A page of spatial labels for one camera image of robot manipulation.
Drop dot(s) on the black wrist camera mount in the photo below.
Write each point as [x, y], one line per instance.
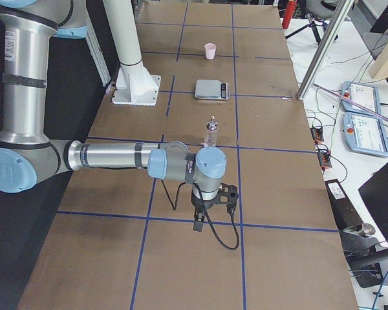
[227, 195]

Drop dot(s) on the thin metal rod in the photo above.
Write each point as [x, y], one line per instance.
[371, 112]

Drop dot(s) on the black box with label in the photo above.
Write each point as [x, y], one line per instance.
[344, 212]

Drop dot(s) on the clear glass sauce bottle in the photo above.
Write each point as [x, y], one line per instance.
[210, 139]

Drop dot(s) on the upper blue teach pendant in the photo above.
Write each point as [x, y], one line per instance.
[363, 94]

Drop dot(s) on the red cylinder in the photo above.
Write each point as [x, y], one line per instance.
[289, 12]

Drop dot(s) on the black tripod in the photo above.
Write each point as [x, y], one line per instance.
[313, 23]

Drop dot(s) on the silver metal knob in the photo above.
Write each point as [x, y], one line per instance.
[366, 230]

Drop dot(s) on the lower orange black connector box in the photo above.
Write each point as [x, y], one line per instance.
[324, 159]

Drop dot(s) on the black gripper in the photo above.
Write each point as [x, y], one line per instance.
[205, 205]

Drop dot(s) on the upper orange black connector box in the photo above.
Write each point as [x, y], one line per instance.
[317, 134]

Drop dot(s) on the orange black connector box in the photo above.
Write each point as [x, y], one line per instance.
[324, 159]
[317, 134]

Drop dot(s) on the pink plastic cup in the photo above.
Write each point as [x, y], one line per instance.
[210, 50]

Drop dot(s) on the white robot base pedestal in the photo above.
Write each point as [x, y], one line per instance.
[134, 84]

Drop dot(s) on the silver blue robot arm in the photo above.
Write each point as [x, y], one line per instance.
[28, 156]

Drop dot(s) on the silver digital kitchen scale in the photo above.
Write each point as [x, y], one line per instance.
[212, 89]

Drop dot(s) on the black monitor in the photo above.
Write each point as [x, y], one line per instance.
[374, 193]

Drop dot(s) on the aluminium frame post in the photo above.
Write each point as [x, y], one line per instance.
[341, 12]

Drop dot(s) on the blue teach pendant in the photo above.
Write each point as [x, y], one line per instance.
[363, 94]
[365, 134]

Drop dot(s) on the lower blue teach pendant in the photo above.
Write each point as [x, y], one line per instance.
[365, 134]

